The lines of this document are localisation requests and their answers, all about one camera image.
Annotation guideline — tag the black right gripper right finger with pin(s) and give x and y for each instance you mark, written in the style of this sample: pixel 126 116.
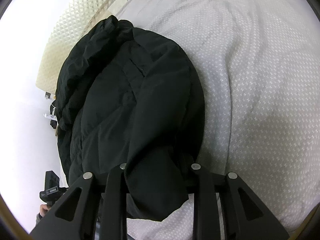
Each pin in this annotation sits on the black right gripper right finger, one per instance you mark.
pixel 225 207

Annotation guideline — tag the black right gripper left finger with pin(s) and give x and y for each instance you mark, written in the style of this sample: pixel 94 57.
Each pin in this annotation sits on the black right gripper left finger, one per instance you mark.
pixel 74 215

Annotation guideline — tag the black large jacket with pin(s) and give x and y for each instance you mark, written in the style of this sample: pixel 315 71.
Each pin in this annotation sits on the black large jacket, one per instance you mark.
pixel 130 96

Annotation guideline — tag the person's left hand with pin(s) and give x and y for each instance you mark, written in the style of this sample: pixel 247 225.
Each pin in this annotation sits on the person's left hand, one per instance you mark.
pixel 44 208

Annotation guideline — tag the black item on nightstand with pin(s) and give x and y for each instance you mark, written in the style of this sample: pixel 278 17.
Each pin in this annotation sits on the black item on nightstand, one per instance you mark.
pixel 53 124

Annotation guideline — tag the cream quilted headboard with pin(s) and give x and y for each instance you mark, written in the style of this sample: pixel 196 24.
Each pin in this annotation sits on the cream quilted headboard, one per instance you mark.
pixel 77 20

